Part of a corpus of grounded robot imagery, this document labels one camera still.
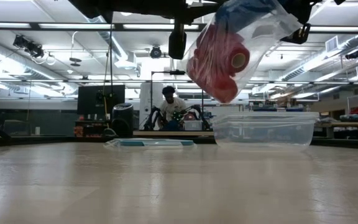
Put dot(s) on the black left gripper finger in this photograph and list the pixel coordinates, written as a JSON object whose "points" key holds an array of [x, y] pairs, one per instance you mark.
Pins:
{"points": [[177, 40]]}

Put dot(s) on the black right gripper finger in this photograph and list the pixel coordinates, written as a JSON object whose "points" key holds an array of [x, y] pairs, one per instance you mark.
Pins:
{"points": [[298, 35]]}

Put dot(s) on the clear plastic zip bag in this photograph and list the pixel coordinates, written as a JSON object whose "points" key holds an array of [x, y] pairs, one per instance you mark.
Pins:
{"points": [[269, 28]]}

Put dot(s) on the pink bandage roll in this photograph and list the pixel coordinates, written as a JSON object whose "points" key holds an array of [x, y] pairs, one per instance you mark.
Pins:
{"points": [[216, 46]]}

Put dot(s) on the blue elastic bandage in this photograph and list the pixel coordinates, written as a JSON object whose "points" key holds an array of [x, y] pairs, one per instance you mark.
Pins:
{"points": [[244, 11]]}

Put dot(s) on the red bandage roll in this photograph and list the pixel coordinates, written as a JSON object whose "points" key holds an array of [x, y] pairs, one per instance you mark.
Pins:
{"points": [[222, 88]]}

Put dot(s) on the clear plastic container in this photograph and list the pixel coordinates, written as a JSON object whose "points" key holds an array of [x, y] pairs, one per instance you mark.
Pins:
{"points": [[259, 133]]}

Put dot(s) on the clear lid with teal rim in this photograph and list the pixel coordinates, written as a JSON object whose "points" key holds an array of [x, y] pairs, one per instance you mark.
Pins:
{"points": [[148, 143]]}

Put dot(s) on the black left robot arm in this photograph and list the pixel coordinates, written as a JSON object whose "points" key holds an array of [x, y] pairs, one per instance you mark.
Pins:
{"points": [[98, 6]]}

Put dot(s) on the black ceiling device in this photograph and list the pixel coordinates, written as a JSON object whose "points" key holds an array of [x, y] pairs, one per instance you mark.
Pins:
{"points": [[155, 52], [30, 46]]}

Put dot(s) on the white cabinet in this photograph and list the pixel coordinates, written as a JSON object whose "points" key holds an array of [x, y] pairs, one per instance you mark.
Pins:
{"points": [[146, 99]]}

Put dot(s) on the person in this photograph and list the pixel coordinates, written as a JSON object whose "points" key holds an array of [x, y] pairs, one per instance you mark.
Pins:
{"points": [[172, 107]]}

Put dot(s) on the black background robot arms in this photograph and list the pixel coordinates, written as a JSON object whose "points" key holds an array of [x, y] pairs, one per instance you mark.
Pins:
{"points": [[152, 119]]}

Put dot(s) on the black monitor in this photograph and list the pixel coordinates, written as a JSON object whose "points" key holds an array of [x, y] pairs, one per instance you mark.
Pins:
{"points": [[92, 99]]}

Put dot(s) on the red and black tool cart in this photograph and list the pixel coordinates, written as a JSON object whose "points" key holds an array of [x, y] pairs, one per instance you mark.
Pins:
{"points": [[89, 129]]}

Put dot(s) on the black metal table frame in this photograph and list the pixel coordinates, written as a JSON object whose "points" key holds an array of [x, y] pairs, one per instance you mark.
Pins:
{"points": [[42, 140]]}

